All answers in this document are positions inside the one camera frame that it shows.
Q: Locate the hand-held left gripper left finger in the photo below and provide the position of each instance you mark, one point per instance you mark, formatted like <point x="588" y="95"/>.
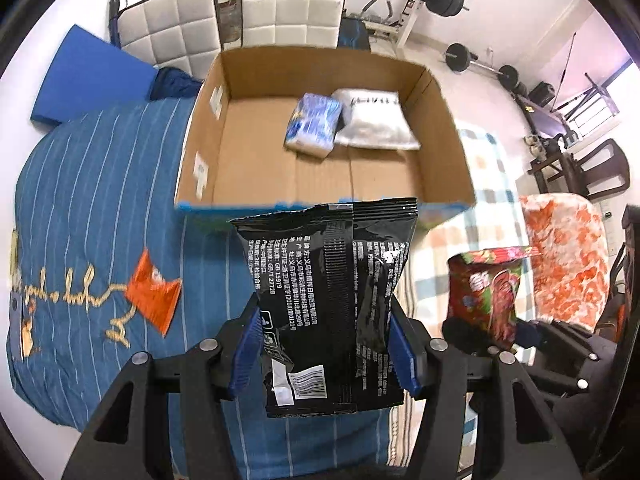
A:
<point x="245" y="355"/>

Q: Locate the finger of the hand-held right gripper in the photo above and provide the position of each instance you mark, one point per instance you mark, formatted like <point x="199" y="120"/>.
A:
<point x="528" y="334"/>
<point x="465" y="335"/>

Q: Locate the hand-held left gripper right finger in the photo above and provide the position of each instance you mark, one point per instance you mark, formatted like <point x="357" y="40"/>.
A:
<point x="403" y="355"/>

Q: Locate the red snack packet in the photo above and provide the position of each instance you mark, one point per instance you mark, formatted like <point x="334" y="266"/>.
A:
<point x="487" y="295"/>

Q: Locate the black snack packet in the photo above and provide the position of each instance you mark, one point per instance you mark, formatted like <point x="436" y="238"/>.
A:
<point x="330" y="290"/>

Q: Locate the orange snack packet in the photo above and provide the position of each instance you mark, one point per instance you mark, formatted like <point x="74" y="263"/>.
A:
<point x="150" y="290"/>

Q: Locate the cardboard box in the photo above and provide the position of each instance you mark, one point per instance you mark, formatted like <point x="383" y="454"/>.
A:
<point x="260" y="160"/>

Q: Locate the silver white snack packet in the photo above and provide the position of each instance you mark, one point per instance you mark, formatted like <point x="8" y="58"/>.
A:
<point x="372" y="120"/>

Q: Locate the blue and white snack packet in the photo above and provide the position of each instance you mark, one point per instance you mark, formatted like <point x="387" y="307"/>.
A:
<point x="314" y="125"/>

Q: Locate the orange floral pillow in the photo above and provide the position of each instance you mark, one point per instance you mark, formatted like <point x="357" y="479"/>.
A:
<point x="567" y="260"/>

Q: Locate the plaid blanket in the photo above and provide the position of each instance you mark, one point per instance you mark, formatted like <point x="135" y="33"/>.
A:
<point x="487" y="185"/>

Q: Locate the dark wooden chair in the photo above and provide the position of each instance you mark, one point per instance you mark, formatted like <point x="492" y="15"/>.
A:
<point x="605" y="170"/>

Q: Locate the white cups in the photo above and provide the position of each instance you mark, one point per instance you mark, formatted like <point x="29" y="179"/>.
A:
<point x="535" y="146"/>

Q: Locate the dark wooden table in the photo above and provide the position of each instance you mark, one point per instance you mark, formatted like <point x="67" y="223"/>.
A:
<point x="547" y="120"/>

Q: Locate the blue striped blanket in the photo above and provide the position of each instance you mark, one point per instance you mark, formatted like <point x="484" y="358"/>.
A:
<point x="100" y="185"/>

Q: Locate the black box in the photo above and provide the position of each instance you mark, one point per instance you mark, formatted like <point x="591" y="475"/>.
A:
<point x="542" y="94"/>

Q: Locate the dark blue cloth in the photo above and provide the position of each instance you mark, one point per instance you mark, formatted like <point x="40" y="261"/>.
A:
<point x="175" y="85"/>

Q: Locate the short barbell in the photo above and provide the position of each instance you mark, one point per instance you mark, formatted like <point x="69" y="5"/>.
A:
<point x="457" y="56"/>

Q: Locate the blue foam mat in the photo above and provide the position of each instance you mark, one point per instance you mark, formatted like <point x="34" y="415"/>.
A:
<point x="90" y="75"/>

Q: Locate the blue bench pad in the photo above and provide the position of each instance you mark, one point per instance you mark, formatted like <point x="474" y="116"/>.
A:
<point x="355" y="34"/>

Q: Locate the white quilted chair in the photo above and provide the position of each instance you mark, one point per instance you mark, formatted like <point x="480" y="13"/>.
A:
<point x="170" y="30"/>
<point x="292" y="5"/>

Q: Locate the white weight rack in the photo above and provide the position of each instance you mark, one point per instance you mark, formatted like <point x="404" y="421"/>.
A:
<point x="415" y="5"/>

